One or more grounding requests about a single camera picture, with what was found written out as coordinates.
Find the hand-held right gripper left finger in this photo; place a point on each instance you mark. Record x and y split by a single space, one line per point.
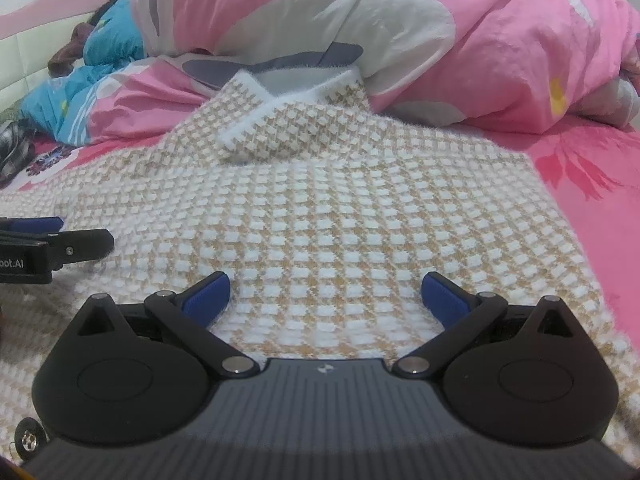
207 296

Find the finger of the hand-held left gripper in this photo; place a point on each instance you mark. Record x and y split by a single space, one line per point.
40 224
82 247

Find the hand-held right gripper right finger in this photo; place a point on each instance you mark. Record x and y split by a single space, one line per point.
442 297

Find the beige houndstooth fleece-lined coat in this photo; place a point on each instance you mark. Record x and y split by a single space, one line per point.
350 220

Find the grey plaid garment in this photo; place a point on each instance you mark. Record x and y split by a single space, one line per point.
15 150

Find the green patterned pillow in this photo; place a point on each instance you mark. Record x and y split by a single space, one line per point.
10 112

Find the maroon fleece cloth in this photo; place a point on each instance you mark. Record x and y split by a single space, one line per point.
70 55

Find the dark brown cloth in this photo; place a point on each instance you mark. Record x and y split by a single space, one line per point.
102 14

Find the pink and blue floral quilt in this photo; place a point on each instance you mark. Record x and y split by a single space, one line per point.
450 25

